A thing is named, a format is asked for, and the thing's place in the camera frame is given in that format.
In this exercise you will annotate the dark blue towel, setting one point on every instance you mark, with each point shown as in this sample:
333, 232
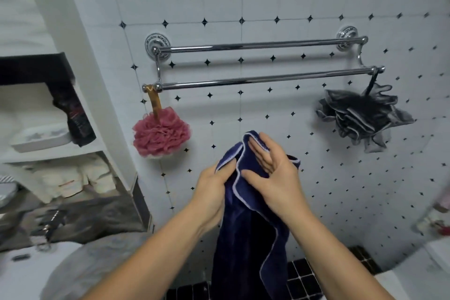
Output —
246, 240

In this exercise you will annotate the chrome double towel rail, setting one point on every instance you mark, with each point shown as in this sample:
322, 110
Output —
157, 44

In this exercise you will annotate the person's right hand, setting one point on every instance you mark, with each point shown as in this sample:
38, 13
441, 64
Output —
281, 187

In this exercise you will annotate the person's right forearm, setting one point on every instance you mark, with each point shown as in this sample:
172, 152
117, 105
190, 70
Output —
334, 261

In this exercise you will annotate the chrome faucet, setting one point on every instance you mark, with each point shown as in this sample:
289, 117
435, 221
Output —
45, 226

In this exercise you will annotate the white covered soap dish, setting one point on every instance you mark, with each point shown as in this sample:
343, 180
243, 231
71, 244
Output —
38, 138

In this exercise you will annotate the person's left forearm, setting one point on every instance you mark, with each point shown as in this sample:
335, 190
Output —
158, 261

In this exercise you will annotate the pink bath loofah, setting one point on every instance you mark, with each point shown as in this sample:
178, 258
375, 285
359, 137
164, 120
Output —
161, 134

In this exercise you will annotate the red valve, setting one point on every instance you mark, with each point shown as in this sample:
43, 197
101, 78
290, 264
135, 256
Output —
443, 228

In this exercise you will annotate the gray towel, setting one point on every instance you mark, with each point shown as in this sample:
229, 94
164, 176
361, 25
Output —
98, 268

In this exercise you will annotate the person's left hand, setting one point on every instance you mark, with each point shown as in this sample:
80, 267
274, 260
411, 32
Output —
211, 198

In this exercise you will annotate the beige refill pouch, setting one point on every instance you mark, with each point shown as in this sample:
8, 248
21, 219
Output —
100, 175
59, 180

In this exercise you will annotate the white sink basin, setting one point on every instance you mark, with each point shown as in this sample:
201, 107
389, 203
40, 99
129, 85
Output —
21, 275

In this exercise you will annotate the white shelf cabinet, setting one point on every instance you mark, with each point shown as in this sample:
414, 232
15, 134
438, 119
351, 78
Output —
31, 67

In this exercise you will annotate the black gray bath loofah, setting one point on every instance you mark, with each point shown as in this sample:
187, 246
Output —
362, 117

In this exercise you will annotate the white toilet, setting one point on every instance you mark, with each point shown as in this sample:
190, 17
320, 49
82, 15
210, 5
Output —
422, 275

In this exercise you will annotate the black tube on shelf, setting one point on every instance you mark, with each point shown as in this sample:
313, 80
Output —
79, 124

